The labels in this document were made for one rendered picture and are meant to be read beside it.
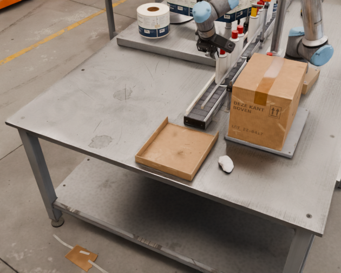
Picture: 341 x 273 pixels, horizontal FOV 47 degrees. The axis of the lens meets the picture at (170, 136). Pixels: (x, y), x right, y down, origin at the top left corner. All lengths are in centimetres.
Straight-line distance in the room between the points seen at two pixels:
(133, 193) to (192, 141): 74
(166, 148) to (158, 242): 62
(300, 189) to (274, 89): 41
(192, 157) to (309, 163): 49
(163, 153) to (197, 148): 15
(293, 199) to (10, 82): 308
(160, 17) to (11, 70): 216
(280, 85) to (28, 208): 181
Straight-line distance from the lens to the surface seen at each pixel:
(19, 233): 264
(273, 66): 176
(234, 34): 211
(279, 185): 162
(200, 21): 164
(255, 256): 214
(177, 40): 246
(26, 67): 423
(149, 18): 245
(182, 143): 175
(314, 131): 191
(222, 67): 199
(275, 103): 159
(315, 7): 191
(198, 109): 187
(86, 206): 235
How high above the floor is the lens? 199
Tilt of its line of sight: 41 degrees down
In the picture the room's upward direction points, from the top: 2 degrees counter-clockwise
